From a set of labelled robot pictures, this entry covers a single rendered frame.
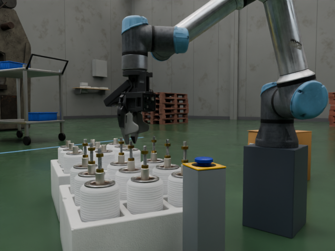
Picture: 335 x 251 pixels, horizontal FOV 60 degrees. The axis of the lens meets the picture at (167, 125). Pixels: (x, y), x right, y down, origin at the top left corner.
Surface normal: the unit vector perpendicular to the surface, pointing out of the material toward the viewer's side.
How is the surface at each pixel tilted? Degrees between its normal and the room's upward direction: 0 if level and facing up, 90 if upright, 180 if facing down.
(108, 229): 90
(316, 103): 97
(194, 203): 90
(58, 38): 90
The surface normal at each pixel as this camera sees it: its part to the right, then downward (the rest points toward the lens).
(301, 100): 0.20, 0.18
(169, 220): 0.41, 0.05
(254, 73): -0.63, 0.04
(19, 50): 0.85, 0.03
